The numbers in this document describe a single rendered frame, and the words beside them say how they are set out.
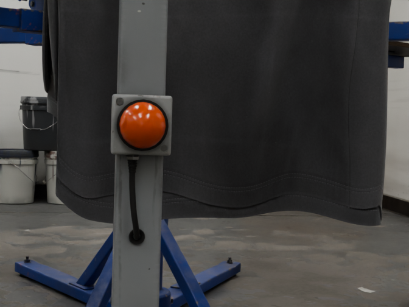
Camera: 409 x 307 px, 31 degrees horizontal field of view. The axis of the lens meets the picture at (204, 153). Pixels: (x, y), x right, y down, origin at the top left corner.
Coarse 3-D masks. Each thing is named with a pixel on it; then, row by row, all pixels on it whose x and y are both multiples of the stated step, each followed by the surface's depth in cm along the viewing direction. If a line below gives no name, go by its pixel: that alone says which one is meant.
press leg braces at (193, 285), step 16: (112, 240) 238; (96, 256) 246; (112, 256) 211; (176, 256) 213; (96, 272) 249; (176, 272) 211; (192, 272) 211; (80, 288) 252; (96, 288) 204; (176, 288) 257; (192, 288) 207; (96, 304) 200; (192, 304) 205; (208, 304) 205
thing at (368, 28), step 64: (64, 0) 88; (192, 0) 90; (256, 0) 92; (320, 0) 94; (384, 0) 94; (64, 64) 89; (192, 64) 91; (256, 64) 93; (320, 64) 95; (384, 64) 95; (64, 128) 89; (192, 128) 91; (256, 128) 94; (320, 128) 95; (384, 128) 95; (64, 192) 90; (192, 192) 92; (256, 192) 95; (320, 192) 96
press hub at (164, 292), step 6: (162, 258) 226; (162, 264) 227; (162, 270) 227; (162, 276) 227; (162, 282) 228; (162, 288) 229; (162, 294) 224; (168, 294) 226; (162, 300) 222; (168, 300) 225; (162, 306) 223; (168, 306) 225
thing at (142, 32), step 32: (128, 0) 61; (160, 0) 61; (128, 32) 61; (160, 32) 62; (128, 64) 61; (160, 64) 62; (128, 96) 60; (160, 96) 61; (160, 160) 62; (128, 192) 62; (160, 192) 62; (128, 224) 62; (160, 224) 63; (128, 256) 62; (128, 288) 62
